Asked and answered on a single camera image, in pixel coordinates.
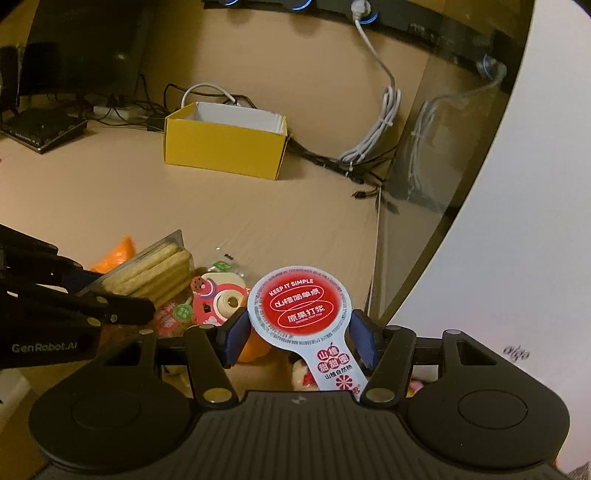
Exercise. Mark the black wall power strip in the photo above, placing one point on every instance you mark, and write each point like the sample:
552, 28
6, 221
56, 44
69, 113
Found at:
405, 20

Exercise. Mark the white aigo computer case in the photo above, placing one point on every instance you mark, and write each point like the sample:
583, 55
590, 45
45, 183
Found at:
514, 269

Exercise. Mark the clear red snack wrapper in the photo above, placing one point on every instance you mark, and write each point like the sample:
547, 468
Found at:
176, 315

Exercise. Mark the clear pack of biscuits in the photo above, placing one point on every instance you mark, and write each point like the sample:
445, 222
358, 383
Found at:
157, 273

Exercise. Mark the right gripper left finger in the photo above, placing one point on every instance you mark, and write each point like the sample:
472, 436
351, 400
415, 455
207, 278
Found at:
209, 351

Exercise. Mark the black monitor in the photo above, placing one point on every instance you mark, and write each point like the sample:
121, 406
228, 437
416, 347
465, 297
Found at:
85, 47

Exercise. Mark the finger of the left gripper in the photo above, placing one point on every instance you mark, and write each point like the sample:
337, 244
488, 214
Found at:
110, 308
26, 260

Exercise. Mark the red round paddle snack pack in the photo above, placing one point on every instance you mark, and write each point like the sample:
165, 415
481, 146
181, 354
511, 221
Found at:
306, 311

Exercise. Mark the black keyboard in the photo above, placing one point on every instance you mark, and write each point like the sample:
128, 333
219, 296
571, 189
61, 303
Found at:
42, 130

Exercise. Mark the yellow cardboard box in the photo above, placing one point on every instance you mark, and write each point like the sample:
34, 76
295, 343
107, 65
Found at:
224, 138

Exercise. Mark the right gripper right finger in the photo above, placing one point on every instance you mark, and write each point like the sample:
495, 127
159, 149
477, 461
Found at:
388, 353

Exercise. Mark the red toy camera keychain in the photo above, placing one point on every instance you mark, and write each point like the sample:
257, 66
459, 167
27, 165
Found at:
216, 297

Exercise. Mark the black white doll keychain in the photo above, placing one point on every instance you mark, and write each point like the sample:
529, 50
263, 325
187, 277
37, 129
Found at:
301, 377

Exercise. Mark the orange plastic capsule half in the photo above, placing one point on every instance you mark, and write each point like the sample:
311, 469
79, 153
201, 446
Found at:
255, 348

